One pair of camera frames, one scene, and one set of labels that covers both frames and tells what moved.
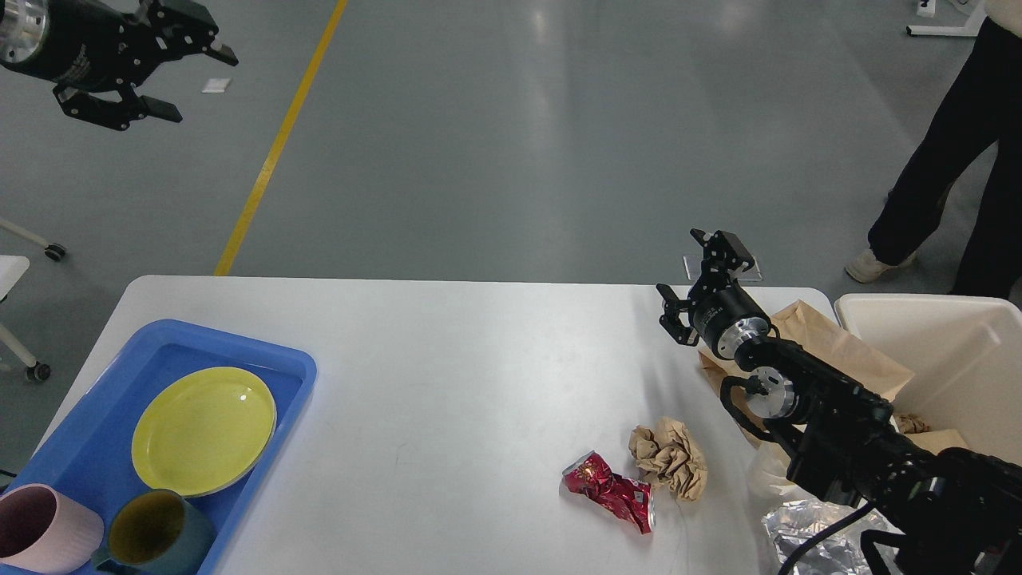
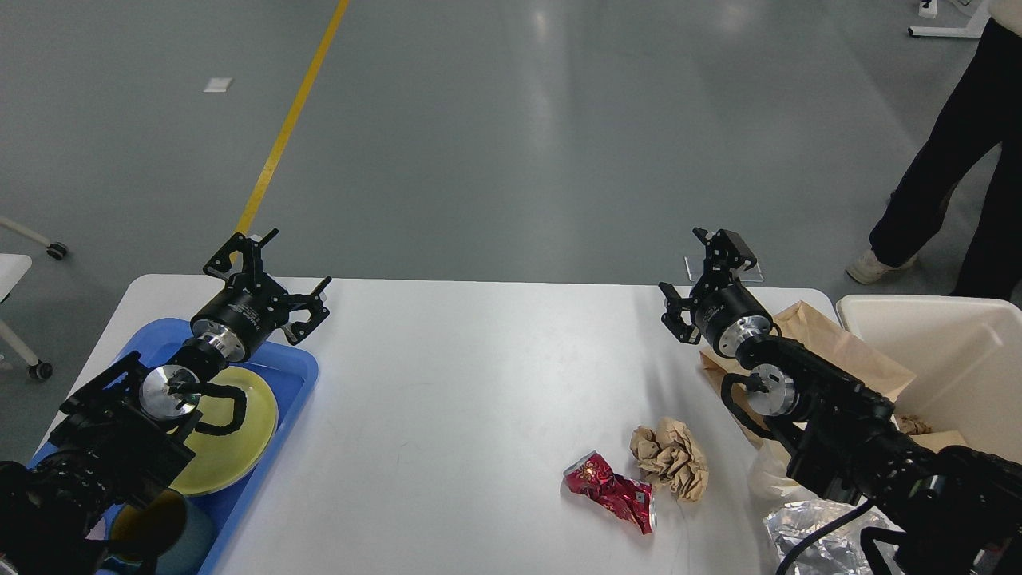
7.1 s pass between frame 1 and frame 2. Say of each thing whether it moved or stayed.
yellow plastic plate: stayed
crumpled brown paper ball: stayed
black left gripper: moved
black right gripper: stayed
